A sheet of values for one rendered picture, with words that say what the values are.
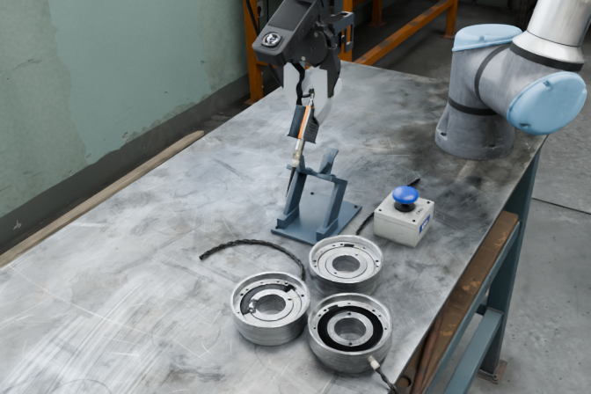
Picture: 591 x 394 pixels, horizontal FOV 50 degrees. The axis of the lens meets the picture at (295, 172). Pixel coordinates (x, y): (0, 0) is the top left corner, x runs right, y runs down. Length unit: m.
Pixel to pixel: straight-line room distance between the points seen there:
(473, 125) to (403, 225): 0.31
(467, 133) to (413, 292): 0.40
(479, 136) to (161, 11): 1.88
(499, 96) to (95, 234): 0.70
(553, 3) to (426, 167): 0.36
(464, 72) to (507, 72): 0.11
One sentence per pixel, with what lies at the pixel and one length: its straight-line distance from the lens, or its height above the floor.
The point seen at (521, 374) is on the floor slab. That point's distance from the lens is 1.93.
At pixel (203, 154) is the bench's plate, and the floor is 0.80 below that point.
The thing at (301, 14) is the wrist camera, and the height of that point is 1.16.
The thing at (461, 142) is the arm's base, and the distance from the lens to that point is 1.22.
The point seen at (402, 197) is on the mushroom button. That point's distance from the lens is 0.97.
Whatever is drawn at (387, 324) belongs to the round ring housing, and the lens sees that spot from 0.82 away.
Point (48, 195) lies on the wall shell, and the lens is 2.61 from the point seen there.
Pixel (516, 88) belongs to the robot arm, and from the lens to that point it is 1.06.
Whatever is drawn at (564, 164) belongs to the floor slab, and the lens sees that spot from 2.90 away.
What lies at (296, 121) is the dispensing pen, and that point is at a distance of 0.90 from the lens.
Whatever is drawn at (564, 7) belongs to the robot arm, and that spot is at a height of 1.11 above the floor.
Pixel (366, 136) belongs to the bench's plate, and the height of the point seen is 0.80.
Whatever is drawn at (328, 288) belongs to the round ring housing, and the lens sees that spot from 0.87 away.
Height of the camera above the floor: 1.41
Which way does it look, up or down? 32 degrees down
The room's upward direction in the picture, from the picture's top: 2 degrees counter-clockwise
